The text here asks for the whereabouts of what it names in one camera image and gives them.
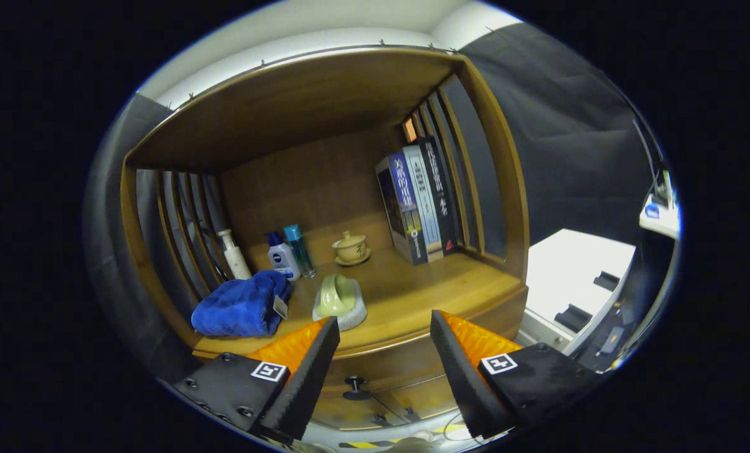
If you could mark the white side desk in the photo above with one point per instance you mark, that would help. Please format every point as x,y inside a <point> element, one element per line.
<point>661,221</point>

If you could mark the small blue object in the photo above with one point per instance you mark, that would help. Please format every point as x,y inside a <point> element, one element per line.
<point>652,211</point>

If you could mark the book with pale blue spine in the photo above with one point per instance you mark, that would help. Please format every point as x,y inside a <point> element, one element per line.
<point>422,195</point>

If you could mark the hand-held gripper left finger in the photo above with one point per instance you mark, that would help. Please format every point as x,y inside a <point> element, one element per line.
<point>307,377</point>

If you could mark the wooden drawer with black knob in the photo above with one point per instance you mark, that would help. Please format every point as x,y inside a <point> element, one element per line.
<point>394,371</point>

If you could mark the white bottle with blue cap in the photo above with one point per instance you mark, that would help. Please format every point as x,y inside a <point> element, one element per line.
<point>284,259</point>

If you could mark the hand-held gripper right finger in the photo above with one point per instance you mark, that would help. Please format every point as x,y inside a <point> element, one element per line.
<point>466,377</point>

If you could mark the wooden cabinet with slatted sides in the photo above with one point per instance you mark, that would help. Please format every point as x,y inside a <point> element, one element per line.
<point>287,113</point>

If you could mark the beige lidded teacup with saucer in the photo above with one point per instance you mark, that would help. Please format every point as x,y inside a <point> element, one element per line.
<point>352,250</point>

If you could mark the white pump bottle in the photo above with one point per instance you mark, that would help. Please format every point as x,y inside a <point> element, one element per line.
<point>236,261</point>

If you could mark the wooden countertop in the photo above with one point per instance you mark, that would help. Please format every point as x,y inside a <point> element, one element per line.
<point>413,296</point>

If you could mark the blue folded towel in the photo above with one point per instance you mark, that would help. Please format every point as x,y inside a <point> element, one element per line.
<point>236,308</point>

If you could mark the clear bottle with teal cap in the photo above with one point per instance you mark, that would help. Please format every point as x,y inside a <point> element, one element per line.
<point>299,251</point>

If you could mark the black device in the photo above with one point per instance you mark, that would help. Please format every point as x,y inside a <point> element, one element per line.
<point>611,343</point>

